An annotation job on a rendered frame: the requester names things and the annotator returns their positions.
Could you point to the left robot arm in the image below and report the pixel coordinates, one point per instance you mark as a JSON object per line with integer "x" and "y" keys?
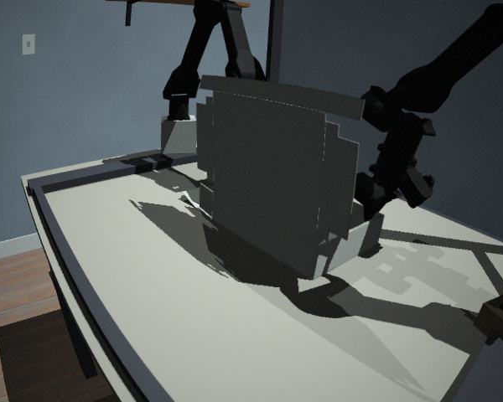
{"x": 425, "y": 89}

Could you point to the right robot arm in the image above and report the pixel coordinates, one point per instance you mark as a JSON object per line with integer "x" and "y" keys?
{"x": 241, "y": 64}

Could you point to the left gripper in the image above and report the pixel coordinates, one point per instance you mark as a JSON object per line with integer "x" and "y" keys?
{"x": 369, "y": 191}

